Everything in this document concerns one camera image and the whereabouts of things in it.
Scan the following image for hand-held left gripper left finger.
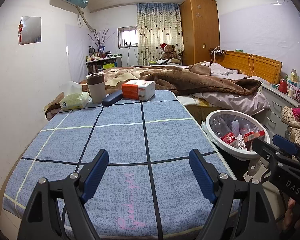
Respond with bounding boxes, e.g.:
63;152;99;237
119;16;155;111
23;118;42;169
17;149;109;240

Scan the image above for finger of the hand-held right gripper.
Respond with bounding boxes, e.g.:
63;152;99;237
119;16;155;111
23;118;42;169
273;134;300;159
251;137;282;167

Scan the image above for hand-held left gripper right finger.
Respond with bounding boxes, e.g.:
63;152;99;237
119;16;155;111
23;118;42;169
189;149;278;240

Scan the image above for red box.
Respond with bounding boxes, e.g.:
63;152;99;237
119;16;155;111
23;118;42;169
243;130;265;141

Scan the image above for white mesh trash bin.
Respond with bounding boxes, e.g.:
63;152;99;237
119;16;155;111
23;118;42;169
202;109;270;162

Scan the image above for clear bottle with red label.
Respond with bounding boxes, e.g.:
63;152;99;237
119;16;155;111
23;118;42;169
211;116;237;146

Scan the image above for person's right hand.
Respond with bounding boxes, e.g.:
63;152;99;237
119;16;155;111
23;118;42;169
282;199;300;231

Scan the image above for floral patterned cloth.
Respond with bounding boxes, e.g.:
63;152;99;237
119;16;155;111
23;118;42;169
281;106;300;148

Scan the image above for grey drawer cabinet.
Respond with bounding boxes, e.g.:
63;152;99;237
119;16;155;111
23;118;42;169
259;82;300;140

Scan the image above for pale pink duvet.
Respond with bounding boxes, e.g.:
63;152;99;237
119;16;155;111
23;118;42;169
190;62;270;114

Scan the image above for green tissue pack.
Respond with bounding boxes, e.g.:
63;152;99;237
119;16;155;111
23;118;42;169
59;81;90;110

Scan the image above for dark blue glasses case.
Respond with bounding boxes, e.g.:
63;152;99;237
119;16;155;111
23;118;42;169
102;90;123;106

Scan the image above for wooden bed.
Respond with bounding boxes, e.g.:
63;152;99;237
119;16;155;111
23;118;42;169
185;51;283;120

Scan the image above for cream tumbler with brown lid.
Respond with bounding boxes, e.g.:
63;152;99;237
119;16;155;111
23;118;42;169
86;72;107;104

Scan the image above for brown plush blanket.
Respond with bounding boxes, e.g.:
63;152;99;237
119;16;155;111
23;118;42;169
45;64;262;120

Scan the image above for orange and white box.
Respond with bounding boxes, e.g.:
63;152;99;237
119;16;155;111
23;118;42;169
121;79;156;101

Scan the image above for power strip with chargers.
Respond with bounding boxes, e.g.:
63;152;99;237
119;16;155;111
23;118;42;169
209;47;227;57

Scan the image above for cluttered shelf unit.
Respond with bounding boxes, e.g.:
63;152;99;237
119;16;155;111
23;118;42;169
85;55;123;75

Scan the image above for brown teddy bear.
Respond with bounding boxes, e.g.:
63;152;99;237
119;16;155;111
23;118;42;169
160;43;178;61

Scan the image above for vase of dry branches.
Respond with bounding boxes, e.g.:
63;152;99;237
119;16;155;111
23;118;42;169
88;29;110;55

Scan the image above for wooden wardrobe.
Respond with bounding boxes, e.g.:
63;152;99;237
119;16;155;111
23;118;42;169
179;0;220;65

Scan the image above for small window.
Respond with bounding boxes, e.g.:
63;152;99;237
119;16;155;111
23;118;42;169
117;26;138;48

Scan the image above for heart patterned curtain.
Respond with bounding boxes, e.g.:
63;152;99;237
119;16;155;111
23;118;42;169
136;3;184;65

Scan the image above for white insulated pipe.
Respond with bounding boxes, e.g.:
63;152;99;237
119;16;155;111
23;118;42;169
76;5;97;32

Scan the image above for red hanging ornament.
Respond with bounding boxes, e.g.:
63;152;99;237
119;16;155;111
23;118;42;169
17;17;24;42

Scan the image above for square wall mirror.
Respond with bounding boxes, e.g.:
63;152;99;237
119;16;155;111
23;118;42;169
19;16;42;45

